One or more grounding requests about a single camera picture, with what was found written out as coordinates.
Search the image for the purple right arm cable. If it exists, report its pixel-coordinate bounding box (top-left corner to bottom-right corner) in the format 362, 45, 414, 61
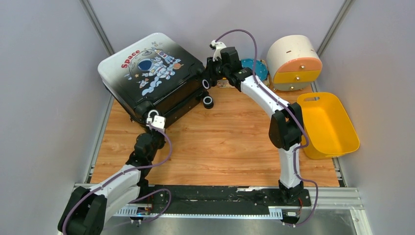
214, 29, 319, 227

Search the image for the cream round drawer cabinet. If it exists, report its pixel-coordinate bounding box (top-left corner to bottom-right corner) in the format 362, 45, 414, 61
265, 35, 323, 91

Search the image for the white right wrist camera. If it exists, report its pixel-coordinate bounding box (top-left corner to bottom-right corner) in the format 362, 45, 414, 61
209, 40, 227, 61

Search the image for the black white space suitcase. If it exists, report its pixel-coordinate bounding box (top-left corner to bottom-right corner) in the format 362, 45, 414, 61
97, 33, 214, 127

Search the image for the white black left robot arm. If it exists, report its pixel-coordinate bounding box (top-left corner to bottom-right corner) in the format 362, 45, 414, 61
58, 124, 171, 235

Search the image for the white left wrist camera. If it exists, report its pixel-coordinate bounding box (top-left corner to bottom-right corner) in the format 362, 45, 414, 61
146, 115, 166, 132

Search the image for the blue dotted plate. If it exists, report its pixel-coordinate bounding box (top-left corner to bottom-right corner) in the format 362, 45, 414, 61
241, 59, 269, 86

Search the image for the yellow plastic basket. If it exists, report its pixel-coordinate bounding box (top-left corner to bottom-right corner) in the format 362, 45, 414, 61
297, 92, 360, 160

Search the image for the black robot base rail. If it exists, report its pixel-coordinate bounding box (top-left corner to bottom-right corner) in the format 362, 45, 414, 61
135, 185, 313, 224

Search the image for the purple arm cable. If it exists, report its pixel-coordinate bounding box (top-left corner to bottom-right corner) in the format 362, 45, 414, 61
214, 29, 319, 227
61, 124, 173, 235

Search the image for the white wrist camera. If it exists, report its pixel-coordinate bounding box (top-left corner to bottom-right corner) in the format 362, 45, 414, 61
146, 115, 166, 132
209, 40, 227, 61

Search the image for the floral placemat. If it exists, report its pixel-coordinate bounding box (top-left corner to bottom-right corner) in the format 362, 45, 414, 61
217, 60, 266, 88

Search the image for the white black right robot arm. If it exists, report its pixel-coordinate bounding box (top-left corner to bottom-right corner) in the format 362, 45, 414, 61
202, 46, 311, 206

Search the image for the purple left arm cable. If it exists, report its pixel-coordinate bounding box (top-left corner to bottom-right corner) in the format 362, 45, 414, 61
61, 124, 173, 235

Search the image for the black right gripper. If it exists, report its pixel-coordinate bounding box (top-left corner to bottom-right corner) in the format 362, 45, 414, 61
202, 57, 229, 83

